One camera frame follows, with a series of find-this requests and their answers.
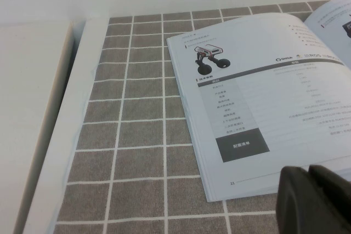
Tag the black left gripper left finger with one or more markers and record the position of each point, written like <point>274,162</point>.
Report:
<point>299,206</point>

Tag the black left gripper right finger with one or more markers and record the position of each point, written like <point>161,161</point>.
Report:
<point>337,198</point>

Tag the white product catalogue book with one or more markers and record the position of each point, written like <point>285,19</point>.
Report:
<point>268,102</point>

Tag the grey white-checked tablecloth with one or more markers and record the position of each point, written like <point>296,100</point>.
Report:
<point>137,124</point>

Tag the white side panel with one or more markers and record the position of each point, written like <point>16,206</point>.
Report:
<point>30,80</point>

